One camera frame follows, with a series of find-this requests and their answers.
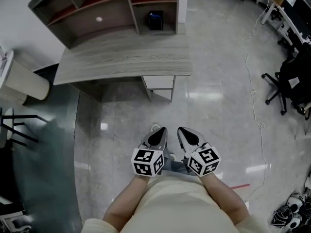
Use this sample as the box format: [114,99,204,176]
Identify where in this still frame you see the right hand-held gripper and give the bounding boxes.
[176,126,221,178]

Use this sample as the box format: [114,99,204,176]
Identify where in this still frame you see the white round pedestal table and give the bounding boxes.
[0,49,52,106]

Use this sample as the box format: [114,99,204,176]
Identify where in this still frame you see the person's left forearm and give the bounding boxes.
[103,173,153,226]

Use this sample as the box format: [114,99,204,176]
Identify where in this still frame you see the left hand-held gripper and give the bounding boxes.
[131,127,169,179]

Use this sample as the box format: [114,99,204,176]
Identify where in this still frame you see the long white office desk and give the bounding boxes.
[242,0,311,55]

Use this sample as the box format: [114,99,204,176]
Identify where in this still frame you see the person's right forearm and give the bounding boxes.
[201,173,250,226]

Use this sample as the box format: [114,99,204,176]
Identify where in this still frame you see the person's cream shirt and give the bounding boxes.
[82,171,271,233]

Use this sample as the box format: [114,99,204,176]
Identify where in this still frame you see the white floor cable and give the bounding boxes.
[240,0,273,205]

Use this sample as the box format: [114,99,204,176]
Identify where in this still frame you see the person's blue jeans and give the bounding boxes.
[160,149,194,177]

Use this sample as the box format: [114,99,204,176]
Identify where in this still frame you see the black office chair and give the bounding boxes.
[261,49,311,121]

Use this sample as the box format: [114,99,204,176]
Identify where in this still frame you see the black metal frame stool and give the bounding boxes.
[0,107,47,148]

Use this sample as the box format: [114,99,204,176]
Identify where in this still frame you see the black box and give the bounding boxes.
[147,10,164,32]

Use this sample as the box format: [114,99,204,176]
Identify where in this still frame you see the black monitor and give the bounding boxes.
[292,0,311,44]

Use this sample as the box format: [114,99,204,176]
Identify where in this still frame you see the grey wooden desk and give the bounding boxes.
[52,23,192,103]

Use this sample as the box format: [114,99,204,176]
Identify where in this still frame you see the grey wooden hutch shelf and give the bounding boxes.
[27,0,190,50]

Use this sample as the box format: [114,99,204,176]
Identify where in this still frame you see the pile of black white devices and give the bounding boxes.
[270,185,311,231]

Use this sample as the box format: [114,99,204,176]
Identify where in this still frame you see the black swivel chair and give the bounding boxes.
[276,24,300,56]

